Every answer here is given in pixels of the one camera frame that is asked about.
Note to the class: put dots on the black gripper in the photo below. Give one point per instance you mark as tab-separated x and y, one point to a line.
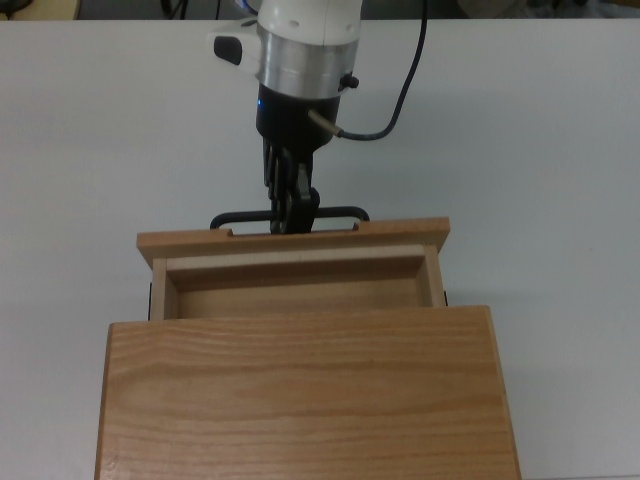
295	122

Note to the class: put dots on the light wooden cabinet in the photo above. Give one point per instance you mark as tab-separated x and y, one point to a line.
300	400

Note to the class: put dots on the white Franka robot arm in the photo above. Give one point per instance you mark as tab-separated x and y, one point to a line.
310	20

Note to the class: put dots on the black metal drawer slide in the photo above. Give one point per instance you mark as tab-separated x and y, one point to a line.
445	298
150	302

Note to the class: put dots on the light wooden drawer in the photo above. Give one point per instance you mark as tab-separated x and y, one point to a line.
300	295

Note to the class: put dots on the tan wooden board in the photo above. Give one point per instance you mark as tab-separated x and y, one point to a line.
55	9

